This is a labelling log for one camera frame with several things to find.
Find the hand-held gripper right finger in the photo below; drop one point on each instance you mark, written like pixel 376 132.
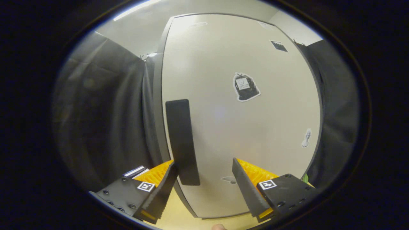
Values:
pixel 247 191

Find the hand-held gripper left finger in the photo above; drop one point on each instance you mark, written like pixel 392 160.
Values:
pixel 159 198

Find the white shoe cabinet door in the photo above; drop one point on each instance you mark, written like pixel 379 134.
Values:
pixel 230 127

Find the grey shoe cabinet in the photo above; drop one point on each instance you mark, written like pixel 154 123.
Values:
pixel 157 95

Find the watermelon slice toy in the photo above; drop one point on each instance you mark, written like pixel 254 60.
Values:
pixel 305 178

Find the black backdrop cloth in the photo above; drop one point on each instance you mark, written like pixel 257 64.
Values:
pixel 102 111

